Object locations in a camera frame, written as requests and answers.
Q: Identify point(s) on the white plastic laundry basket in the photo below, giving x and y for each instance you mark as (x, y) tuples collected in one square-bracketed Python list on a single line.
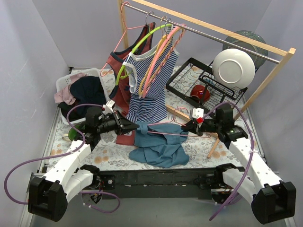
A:
[(66, 80)]

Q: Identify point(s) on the floral table mat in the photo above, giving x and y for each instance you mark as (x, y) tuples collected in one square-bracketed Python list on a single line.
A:
[(109, 156)]

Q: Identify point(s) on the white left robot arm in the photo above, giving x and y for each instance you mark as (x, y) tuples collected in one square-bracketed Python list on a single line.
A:
[(49, 195)]

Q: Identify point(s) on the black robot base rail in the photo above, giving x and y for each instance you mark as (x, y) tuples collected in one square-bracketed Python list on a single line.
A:
[(198, 183)]

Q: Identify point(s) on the red tank top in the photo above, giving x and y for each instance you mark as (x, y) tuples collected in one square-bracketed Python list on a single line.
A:
[(120, 93)]

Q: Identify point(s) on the red ceramic bowl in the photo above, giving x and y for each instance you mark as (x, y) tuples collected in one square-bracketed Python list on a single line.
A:
[(200, 94)]

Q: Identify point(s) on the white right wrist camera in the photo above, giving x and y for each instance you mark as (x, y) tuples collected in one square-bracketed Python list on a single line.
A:
[(196, 114)]

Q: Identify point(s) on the pink garment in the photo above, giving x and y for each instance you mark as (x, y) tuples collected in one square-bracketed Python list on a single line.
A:
[(64, 95)]

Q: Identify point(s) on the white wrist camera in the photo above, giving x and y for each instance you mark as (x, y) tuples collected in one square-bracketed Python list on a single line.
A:
[(196, 114), (108, 108)]

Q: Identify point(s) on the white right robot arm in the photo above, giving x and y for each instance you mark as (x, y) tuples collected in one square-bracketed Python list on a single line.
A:
[(271, 199)]

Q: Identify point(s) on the green plastic hanger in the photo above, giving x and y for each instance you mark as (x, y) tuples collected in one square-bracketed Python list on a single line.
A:
[(121, 74)]

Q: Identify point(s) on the yellow plastic hanger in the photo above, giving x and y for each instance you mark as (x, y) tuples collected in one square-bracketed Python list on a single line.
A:
[(149, 75)]

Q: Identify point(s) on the white ceramic plate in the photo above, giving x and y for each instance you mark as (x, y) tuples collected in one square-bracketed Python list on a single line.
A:
[(233, 68)]

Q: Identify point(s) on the thin pink wire hanger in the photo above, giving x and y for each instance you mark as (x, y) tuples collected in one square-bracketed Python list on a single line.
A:
[(173, 127)]

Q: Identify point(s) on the dark navy garment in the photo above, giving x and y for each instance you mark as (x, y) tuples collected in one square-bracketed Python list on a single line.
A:
[(86, 90)]

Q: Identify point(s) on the black wire dish rack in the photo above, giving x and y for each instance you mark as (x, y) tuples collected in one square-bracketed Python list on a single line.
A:
[(193, 73)]

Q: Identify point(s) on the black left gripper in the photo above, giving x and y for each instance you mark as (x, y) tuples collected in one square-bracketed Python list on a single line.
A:
[(119, 123)]

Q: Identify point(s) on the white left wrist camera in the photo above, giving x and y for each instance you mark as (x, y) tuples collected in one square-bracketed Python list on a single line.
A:
[(108, 108)]

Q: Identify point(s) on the green mug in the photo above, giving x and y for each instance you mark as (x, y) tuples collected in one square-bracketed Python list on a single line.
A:
[(72, 134)]

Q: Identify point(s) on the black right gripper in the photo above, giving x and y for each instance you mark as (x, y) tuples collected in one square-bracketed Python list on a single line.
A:
[(196, 126)]

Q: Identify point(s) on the blue white striped tank top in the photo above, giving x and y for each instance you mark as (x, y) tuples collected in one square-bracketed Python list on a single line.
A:
[(151, 108)]

